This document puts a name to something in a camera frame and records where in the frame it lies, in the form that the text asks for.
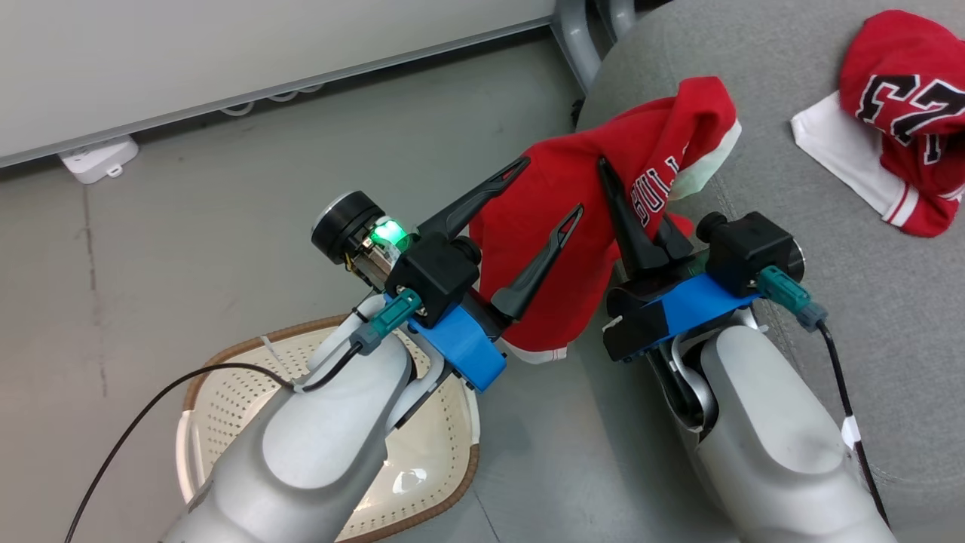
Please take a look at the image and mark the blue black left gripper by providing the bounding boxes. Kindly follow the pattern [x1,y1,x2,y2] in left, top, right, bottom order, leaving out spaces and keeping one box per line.
[311,156,585,393]

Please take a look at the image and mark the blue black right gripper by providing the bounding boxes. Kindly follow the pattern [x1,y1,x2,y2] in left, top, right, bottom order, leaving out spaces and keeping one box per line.
[597,156,757,363]

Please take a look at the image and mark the red jersey shirt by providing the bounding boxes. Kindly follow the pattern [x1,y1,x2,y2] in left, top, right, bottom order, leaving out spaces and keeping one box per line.
[467,75,743,364]

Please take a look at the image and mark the red jersey with number print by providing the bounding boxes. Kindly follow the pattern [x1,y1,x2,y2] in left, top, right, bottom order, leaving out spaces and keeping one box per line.
[790,9,965,238]

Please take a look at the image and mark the grey fabric sofa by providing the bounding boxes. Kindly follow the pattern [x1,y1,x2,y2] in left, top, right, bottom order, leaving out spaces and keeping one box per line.
[577,0,965,543]

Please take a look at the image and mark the grey partition foot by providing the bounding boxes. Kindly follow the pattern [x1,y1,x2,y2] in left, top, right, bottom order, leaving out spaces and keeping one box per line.
[596,0,638,42]
[550,0,604,91]

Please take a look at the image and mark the white zip tie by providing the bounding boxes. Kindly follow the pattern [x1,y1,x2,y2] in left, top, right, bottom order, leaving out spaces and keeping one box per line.
[260,336,306,394]

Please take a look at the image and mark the beige perforated laundry basket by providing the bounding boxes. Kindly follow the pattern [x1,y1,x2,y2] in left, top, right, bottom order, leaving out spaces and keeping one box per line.
[175,315,481,543]

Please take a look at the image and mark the large white partition panel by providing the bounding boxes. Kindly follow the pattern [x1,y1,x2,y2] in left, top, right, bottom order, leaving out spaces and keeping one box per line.
[0,0,559,168]

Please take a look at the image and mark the white power strip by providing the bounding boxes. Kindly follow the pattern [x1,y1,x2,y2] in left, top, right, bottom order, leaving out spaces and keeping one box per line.
[59,136,140,186]

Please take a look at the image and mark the teal left camera connector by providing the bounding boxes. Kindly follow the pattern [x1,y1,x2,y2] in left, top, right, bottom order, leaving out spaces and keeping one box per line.
[349,289,423,357]

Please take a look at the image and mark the teal camera connector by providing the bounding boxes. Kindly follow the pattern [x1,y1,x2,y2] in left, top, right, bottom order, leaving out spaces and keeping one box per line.
[756,265,829,333]
[349,289,423,357]

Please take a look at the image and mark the teal right camera connector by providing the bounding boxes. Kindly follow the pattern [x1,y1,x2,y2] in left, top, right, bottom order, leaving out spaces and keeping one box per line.
[756,265,829,333]

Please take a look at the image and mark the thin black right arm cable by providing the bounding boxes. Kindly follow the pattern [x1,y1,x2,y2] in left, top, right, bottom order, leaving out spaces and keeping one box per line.
[818,321,890,529]

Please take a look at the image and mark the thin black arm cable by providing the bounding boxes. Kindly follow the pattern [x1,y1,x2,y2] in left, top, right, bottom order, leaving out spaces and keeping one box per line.
[64,343,363,543]
[818,321,890,529]

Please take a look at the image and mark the white coiled cable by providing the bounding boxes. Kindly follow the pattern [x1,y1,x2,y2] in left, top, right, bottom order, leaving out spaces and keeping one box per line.
[220,83,325,117]

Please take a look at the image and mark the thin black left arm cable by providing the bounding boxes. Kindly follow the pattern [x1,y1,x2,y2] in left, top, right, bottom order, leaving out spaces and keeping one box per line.
[64,343,363,543]

